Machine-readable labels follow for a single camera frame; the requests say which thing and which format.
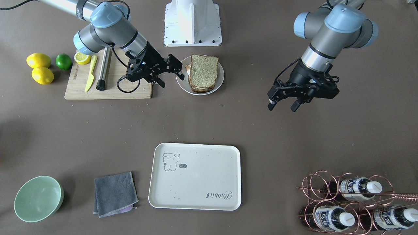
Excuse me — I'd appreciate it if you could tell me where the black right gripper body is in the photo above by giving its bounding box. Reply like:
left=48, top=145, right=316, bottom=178
left=125, top=42, right=166, bottom=83

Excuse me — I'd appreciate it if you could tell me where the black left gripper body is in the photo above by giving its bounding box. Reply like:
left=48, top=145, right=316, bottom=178
left=273, top=61, right=340, bottom=99

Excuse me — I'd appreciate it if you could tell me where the white round plate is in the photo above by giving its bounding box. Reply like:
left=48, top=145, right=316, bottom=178
left=175, top=55, right=224, bottom=96

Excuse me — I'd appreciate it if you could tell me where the bread slice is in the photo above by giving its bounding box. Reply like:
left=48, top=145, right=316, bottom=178
left=185, top=64, right=215, bottom=93
left=190, top=55, right=218, bottom=88

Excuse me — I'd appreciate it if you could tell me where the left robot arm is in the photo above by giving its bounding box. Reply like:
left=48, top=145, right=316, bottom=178
left=267, top=0, right=378, bottom=112

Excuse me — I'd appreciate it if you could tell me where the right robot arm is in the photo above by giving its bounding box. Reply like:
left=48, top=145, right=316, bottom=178
left=43, top=0, right=184, bottom=87

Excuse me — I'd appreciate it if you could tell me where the cream rabbit tray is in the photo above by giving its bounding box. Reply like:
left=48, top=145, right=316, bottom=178
left=148, top=143, right=242, bottom=211

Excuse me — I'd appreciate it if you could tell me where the steel muddler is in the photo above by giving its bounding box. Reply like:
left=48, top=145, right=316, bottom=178
left=95, top=47, right=111, bottom=91

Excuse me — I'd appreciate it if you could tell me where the half lemon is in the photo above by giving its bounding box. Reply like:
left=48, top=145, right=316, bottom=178
left=74, top=52, right=91, bottom=65

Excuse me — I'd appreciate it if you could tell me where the wooden cutting board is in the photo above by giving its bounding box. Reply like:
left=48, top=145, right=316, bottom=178
left=64, top=50, right=153, bottom=100

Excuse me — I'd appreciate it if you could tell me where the green lime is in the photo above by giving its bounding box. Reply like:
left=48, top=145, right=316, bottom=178
left=56, top=54, right=72, bottom=71

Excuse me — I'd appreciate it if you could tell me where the tea bottle front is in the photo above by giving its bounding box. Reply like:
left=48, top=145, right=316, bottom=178
left=320, top=177, right=383, bottom=203

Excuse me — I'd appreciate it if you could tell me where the tea bottle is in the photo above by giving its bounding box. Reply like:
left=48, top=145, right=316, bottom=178
left=359, top=205, right=418, bottom=231
left=320, top=177, right=383, bottom=203
left=299, top=205, right=356, bottom=232

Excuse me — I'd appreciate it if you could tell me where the yellow lemon lower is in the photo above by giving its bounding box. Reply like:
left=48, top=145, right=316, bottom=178
left=31, top=67, right=54, bottom=85

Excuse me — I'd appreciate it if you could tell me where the yellow lemon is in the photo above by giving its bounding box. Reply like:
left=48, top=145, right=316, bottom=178
left=26, top=53, right=51, bottom=69
left=31, top=67, right=54, bottom=85

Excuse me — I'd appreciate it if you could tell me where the yellow lemon upper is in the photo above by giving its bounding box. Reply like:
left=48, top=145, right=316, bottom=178
left=26, top=53, right=51, bottom=69

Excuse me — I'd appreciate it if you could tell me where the tea bottle back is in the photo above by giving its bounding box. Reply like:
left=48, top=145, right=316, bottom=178
left=299, top=205, right=356, bottom=232

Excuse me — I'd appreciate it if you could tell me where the grey folded cloth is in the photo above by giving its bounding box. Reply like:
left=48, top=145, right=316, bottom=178
left=93, top=171, right=139, bottom=218

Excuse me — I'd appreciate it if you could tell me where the green bowl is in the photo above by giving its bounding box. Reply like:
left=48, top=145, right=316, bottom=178
left=14, top=176, right=64, bottom=223

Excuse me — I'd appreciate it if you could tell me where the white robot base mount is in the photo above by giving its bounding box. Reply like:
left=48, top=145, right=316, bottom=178
left=163, top=0, right=222, bottom=47

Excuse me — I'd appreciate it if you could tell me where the copper wire bottle rack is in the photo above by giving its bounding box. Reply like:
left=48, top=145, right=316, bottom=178
left=298, top=170, right=417, bottom=235

